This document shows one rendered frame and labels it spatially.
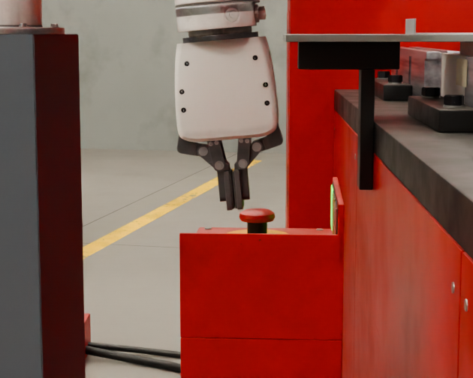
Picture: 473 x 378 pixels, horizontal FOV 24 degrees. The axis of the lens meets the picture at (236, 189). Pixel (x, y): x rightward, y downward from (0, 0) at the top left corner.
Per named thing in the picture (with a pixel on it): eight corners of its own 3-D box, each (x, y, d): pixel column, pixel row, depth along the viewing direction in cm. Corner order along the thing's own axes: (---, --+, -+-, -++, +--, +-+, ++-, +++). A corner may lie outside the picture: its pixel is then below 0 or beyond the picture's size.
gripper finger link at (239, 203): (263, 138, 111) (268, 202, 112) (231, 140, 111) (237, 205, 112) (261, 141, 108) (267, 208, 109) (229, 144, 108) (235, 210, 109)
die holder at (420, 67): (390, 90, 239) (391, 46, 237) (418, 90, 238) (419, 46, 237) (424, 106, 189) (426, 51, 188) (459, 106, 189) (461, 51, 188)
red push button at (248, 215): (239, 238, 123) (239, 206, 123) (275, 238, 123) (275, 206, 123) (238, 244, 119) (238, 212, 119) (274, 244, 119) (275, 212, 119)
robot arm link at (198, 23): (266, 1, 112) (268, 31, 112) (180, 9, 112) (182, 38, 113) (263, -2, 103) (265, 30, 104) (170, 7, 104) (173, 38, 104)
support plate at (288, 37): (283, 40, 167) (283, 34, 167) (455, 40, 167) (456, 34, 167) (285, 41, 149) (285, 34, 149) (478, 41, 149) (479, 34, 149)
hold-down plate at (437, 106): (407, 115, 170) (408, 95, 170) (442, 115, 170) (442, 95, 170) (438, 133, 141) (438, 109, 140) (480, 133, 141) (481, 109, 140)
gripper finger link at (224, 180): (230, 141, 111) (236, 205, 112) (199, 143, 112) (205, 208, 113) (227, 144, 108) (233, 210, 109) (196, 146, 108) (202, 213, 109)
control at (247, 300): (199, 327, 129) (198, 175, 126) (335, 329, 128) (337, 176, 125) (180, 381, 109) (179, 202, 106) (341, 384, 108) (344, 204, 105)
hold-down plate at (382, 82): (367, 91, 234) (368, 77, 233) (393, 91, 234) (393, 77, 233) (383, 100, 204) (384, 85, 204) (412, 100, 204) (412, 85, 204)
